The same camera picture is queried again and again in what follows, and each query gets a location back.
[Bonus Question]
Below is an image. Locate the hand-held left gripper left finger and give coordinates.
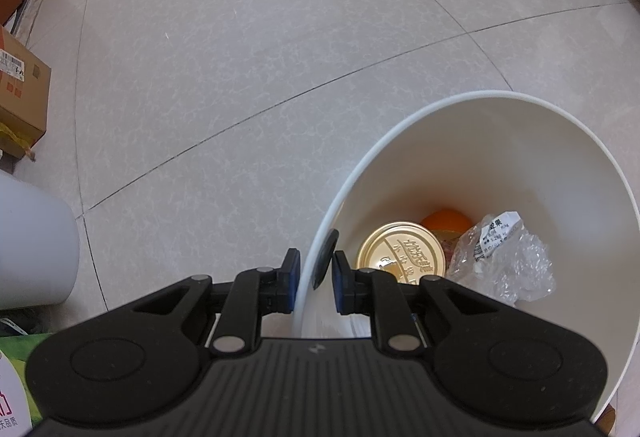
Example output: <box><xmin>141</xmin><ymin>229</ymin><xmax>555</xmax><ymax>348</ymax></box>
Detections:
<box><xmin>125</xmin><ymin>248</ymin><xmax>302</xmax><ymax>359</ymax></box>

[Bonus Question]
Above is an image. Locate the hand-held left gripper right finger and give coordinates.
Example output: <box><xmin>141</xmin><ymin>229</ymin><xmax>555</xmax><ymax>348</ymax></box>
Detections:
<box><xmin>332</xmin><ymin>251</ymin><xmax>511</xmax><ymax>357</ymax></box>

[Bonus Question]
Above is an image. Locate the gold can lid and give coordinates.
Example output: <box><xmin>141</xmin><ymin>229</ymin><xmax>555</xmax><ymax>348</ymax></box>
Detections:
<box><xmin>357</xmin><ymin>222</ymin><xmax>447</xmax><ymax>290</ymax></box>

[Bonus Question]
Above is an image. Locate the green carton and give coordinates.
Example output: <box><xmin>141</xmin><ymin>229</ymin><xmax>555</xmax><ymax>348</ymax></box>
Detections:
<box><xmin>0</xmin><ymin>332</ymin><xmax>51</xmax><ymax>425</ymax></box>

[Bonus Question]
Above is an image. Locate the brown cardboard box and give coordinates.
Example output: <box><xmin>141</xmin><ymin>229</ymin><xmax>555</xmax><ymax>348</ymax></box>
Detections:
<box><xmin>0</xmin><ymin>26</ymin><xmax>52</xmax><ymax>152</ymax></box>

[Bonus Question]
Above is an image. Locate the crumpled clear plastic bag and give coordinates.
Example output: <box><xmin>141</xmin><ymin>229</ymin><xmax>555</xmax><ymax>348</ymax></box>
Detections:
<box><xmin>446</xmin><ymin>212</ymin><xmax>557</xmax><ymax>304</ymax></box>

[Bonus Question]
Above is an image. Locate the orange round object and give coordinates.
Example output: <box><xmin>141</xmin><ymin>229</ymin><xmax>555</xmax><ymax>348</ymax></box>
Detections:
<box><xmin>420</xmin><ymin>208</ymin><xmax>473</xmax><ymax>234</ymax></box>

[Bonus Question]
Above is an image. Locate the white package with red print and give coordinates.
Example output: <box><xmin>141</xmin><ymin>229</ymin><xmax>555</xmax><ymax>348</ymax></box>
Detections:
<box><xmin>0</xmin><ymin>351</ymin><xmax>34</xmax><ymax>437</ymax></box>

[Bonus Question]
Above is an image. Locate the white plastic bin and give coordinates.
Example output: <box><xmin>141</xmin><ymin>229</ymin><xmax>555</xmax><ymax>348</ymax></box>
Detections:
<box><xmin>292</xmin><ymin>89</ymin><xmax>640</xmax><ymax>423</ymax></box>

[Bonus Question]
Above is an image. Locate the white cylindrical container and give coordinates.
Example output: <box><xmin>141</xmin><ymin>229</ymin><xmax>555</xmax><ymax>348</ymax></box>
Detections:
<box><xmin>0</xmin><ymin>171</ymin><xmax>81</xmax><ymax>314</ymax></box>

